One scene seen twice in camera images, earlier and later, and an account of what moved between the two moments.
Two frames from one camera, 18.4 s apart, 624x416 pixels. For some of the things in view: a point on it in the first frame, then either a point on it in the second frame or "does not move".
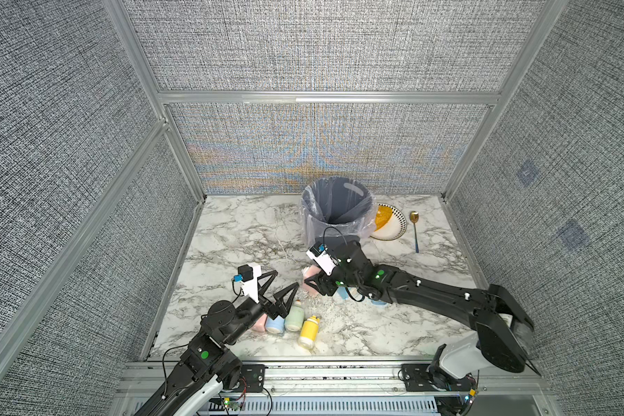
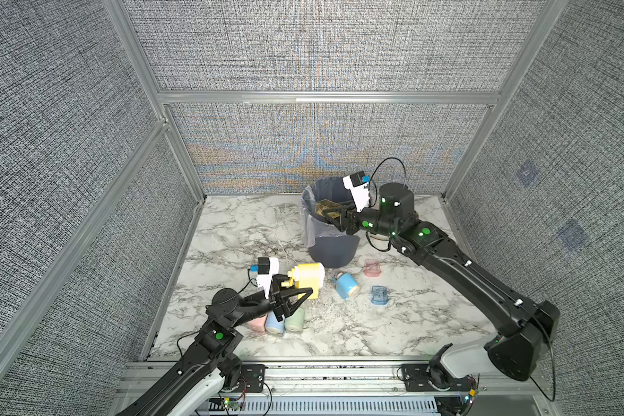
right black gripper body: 340,278 to 368,223
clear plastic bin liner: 334,204 does not move
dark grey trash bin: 335,211 does not move
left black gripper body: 267,307 does not move
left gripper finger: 264,281 to 277,279
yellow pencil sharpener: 308,332 to 307,276
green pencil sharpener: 295,321 does not move
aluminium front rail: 138,380 does not move
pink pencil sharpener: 260,324 does not move
